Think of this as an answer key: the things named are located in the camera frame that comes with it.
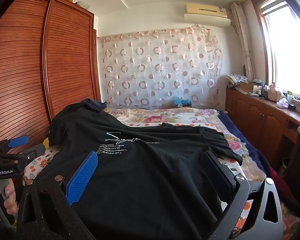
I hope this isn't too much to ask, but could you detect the floral bedsheet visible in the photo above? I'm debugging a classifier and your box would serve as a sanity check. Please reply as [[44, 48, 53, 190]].
[[107, 107, 267, 183]]

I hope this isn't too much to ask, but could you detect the orange-fruit print sheet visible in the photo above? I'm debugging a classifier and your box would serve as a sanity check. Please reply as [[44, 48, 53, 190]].
[[22, 140, 57, 183]]

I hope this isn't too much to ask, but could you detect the navy blue garment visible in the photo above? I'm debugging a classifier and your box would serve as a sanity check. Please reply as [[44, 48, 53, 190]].
[[79, 99, 108, 113]]

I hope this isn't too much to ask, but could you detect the person's left hand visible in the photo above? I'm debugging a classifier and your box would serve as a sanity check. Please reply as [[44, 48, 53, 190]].
[[0, 179, 17, 215]]

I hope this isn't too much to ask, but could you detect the waste bin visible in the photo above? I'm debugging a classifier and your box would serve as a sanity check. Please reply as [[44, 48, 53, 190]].
[[277, 157, 292, 178]]

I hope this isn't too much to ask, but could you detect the circle-patterned sheer curtain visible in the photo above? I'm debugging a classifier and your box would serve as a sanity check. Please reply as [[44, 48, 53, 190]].
[[96, 25, 224, 109]]

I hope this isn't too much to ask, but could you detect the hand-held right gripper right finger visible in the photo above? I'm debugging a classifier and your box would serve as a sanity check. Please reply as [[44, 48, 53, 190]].
[[201, 150, 283, 240]]

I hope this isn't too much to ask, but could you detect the floral floor rug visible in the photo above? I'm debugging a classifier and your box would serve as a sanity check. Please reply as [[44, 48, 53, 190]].
[[280, 200, 300, 230]]

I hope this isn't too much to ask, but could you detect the pale pink bottle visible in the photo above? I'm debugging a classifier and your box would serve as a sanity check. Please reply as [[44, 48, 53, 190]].
[[269, 82, 278, 102]]

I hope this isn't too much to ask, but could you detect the black t-shirt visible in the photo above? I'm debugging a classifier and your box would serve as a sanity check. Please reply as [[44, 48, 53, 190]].
[[35, 100, 243, 240]]

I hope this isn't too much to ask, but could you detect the wall air conditioner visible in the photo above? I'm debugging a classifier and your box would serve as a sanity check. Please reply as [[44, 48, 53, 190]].
[[184, 3, 232, 27]]

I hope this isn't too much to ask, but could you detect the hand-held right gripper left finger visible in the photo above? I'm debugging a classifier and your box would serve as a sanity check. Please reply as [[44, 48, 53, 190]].
[[16, 151, 99, 240]]

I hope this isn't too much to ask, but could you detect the long wooden cabinet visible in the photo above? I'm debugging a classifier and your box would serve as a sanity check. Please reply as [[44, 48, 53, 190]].
[[225, 85, 300, 180]]

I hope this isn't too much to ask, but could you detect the dark red cloth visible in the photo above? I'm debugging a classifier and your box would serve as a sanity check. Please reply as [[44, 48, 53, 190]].
[[269, 166, 300, 205]]

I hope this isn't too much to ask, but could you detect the window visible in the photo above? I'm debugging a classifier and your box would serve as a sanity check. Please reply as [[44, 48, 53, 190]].
[[251, 0, 300, 105]]

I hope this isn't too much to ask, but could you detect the folded patterned cloth stack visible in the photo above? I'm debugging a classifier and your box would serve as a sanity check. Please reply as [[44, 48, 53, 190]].
[[225, 73, 248, 85]]

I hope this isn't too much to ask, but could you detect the cardboard box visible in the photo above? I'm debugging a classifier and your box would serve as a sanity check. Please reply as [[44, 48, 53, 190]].
[[239, 81, 259, 93]]

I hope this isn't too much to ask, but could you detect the dark blue blanket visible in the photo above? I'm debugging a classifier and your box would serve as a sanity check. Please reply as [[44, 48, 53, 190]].
[[217, 109, 273, 178]]

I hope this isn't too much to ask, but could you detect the patterned window curtain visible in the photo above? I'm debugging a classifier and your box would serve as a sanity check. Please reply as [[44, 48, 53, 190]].
[[230, 2, 255, 83]]

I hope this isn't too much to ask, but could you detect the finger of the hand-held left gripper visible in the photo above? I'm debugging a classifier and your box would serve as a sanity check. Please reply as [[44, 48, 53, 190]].
[[0, 135, 30, 153], [1, 144, 46, 167]]

